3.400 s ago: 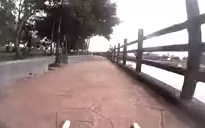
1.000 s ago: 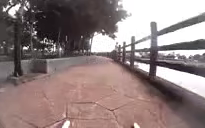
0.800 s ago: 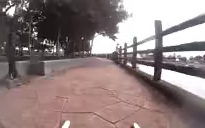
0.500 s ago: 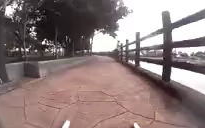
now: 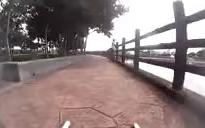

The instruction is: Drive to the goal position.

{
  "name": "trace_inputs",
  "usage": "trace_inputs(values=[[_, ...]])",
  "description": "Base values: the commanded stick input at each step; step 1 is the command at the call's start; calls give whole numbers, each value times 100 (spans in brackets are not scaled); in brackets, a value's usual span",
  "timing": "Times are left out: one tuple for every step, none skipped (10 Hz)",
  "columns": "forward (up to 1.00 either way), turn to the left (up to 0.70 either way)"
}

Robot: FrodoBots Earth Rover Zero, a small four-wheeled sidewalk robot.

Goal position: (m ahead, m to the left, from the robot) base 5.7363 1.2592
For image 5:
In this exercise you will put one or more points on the red stone paved path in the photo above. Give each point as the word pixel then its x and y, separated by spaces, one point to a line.
pixel 96 90

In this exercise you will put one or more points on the row of trees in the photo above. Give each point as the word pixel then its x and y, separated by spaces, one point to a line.
pixel 70 20

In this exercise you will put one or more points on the robot's own part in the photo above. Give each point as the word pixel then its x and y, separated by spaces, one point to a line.
pixel 66 124
pixel 136 125

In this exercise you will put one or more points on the river water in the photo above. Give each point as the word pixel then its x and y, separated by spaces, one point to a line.
pixel 196 83

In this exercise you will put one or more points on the grey concrete strip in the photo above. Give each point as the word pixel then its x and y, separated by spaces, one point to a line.
pixel 0 87

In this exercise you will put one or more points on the low concrete wall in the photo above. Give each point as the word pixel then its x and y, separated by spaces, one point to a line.
pixel 33 68

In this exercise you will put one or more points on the dark wooden rail fence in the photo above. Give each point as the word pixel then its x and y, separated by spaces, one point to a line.
pixel 179 43

